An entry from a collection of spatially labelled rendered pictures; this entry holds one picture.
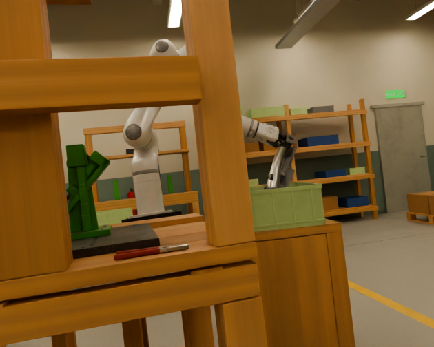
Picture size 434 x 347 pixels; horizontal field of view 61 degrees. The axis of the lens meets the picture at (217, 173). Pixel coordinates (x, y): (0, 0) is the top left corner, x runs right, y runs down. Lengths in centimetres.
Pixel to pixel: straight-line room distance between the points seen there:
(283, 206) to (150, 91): 97
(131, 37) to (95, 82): 647
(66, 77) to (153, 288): 44
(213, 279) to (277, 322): 87
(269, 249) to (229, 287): 76
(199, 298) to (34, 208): 37
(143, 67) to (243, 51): 665
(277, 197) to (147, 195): 56
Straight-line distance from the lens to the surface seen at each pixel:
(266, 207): 156
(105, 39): 722
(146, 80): 75
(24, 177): 79
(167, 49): 170
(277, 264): 159
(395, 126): 833
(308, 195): 158
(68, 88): 75
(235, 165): 80
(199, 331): 149
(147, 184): 165
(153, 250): 81
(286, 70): 753
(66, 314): 81
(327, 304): 169
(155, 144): 176
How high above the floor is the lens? 102
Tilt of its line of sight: 1 degrees up
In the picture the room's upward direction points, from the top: 6 degrees counter-clockwise
